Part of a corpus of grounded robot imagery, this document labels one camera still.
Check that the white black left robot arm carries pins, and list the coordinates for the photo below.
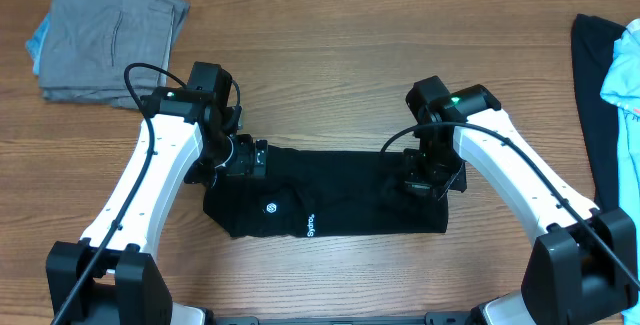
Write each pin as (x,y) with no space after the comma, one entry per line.
(188,135)

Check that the black t-shirt with logo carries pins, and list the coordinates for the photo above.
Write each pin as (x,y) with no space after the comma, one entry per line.
(323,193)

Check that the folded grey trousers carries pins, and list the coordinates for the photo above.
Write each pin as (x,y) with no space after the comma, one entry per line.
(95,49)

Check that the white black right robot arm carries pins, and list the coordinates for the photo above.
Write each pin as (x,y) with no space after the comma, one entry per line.
(582,267)

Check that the folded light blue garment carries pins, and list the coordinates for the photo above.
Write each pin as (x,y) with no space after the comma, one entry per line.
(34,45)

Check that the light blue printed shirt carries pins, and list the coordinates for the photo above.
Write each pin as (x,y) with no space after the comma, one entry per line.
(621,89)

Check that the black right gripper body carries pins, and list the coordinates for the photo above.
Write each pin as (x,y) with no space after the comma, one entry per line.
(417,176)

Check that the black garment at right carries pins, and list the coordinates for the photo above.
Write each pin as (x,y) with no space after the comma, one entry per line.
(592,44)

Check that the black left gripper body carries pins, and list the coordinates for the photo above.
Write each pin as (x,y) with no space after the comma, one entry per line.
(241,162)

